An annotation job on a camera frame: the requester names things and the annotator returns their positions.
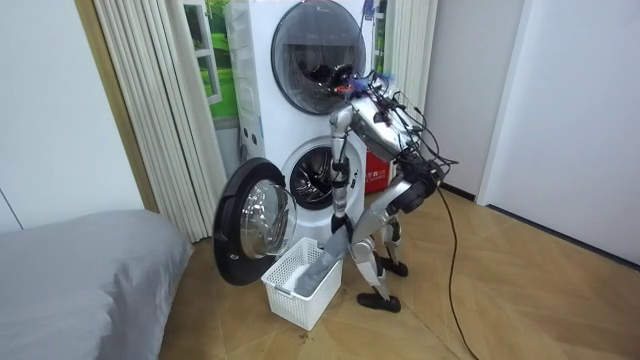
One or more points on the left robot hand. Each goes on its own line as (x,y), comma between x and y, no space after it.
(341,223)

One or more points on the grey cloth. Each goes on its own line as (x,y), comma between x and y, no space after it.
(325,260)

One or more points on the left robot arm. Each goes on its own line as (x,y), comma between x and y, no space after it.
(339,150)

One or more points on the robot legs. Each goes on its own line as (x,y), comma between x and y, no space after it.
(367,255)

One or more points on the red box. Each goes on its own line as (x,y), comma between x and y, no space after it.
(376,175)

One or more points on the white cloth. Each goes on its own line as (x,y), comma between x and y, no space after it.
(296,277)

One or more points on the white laundry basket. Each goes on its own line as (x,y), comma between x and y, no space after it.
(300,310)

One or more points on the black round washer door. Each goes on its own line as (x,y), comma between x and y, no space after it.
(240,235)

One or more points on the robot body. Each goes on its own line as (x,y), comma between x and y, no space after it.
(380,127)

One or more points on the white washing machine tower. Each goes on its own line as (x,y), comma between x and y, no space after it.
(280,115)

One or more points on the white pleated curtain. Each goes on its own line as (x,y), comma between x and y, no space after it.
(407,50)
(160,115)

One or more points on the window scenery poster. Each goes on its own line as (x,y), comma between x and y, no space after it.
(220,65)

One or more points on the grey bed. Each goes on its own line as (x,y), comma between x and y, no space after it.
(75,285)

